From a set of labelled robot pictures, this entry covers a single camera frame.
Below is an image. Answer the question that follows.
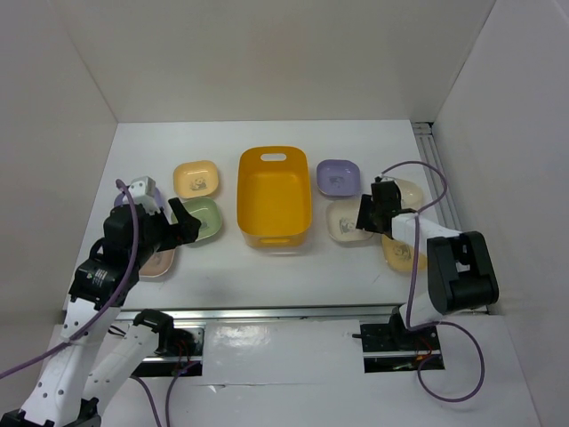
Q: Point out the white panda plate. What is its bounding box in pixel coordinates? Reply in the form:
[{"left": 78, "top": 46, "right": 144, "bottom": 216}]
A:
[{"left": 325, "top": 198, "right": 373, "bottom": 244}]

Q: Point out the green panda plate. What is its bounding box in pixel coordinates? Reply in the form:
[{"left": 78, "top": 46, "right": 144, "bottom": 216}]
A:
[{"left": 181, "top": 197, "right": 222, "bottom": 246}]

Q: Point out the purple panda plate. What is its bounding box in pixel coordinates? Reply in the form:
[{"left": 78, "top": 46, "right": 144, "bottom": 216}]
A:
[{"left": 317, "top": 159, "right": 361, "bottom": 197}]

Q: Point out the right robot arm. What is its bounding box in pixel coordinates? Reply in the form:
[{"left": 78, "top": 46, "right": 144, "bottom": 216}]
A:
[{"left": 357, "top": 178, "right": 499, "bottom": 349}]

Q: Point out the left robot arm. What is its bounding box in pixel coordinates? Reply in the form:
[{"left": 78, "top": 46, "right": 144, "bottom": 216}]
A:
[{"left": 1, "top": 197, "right": 201, "bottom": 426}]

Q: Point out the yellow plastic bin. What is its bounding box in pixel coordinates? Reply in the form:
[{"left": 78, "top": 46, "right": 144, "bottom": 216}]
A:
[{"left": 236, "top": 146, "right": 312, "bottom": 249}]

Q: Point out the cream plate far right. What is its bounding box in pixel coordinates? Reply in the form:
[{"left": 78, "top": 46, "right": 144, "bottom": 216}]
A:
[{"left": 395, "top": 179, "right": 423, "bottom": 211}]

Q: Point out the pink panda plate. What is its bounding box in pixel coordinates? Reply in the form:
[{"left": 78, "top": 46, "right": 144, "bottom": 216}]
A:
[{"left": 139, "top": 249, "right": 175, "bottom": 278}]

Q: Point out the purple plate left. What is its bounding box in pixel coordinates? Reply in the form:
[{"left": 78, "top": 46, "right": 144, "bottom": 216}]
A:
[{"left": 114, "top": 188, "right": 164, "bottom": 209}]

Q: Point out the yellow panda plate left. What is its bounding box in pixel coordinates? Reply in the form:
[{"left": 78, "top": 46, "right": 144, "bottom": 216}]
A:
[{"left": 172, "top": 160, "right": 220, "bottom": 199}]

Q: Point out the yellow panda plate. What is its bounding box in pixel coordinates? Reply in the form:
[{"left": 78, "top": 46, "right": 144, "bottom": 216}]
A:
[
  {"left": 381, "top": 235, "right": 414, "bottom": 273},
  {"left": 172, "top": 160, "right": 220, "bottom": 199}
]

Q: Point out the yellow panda plate right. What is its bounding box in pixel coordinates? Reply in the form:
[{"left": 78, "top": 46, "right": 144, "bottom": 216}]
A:
[{"left": 381, "top": 235, "right": 414, "bottom": 273}]

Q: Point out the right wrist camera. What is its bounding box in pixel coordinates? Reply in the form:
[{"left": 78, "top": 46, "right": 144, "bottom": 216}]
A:
[{"left": 374, "top": 175, "right": 396, "bottom": 183}]

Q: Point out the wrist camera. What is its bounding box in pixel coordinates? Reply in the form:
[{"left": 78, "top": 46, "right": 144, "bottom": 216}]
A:
[
  {"left": 374, "top": 175, "right": 396, "bottom": 183},
  {"left": 128, "top": 176, "right": 161, "bottom": 214}
]

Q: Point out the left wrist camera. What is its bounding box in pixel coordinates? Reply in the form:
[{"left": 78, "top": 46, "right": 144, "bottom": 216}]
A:
[{"left": 128, "top": 176, "right": 161, "bottom": 214}]

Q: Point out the aluminium rail right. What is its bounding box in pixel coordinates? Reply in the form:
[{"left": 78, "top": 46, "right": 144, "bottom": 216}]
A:
[{"left": 412, "top": 120, "right": 490, "bottom": 315}]

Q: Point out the aluminium rail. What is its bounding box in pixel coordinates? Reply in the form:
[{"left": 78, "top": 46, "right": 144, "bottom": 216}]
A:
[
  {"left": 412, "top": 120, "right": 490, "bottom": 315},
  {"left": 66, "top": 302, "right": 490, "bottom": 322}
]

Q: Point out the aluminium rail front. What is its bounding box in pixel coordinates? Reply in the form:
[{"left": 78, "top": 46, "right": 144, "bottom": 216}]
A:
[{"left": 66, "top": 302, "right": 490, "bottom": 322}]

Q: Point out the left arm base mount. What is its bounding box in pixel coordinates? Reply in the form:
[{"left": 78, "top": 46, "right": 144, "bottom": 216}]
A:
[{"left": 132, "top": 325, "right": 204, "bottom": 378}]

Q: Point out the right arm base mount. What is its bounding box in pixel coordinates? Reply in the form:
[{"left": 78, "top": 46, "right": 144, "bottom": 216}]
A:
[{"left": 352, "top": 324, "right": 445, "bottom": 374}]

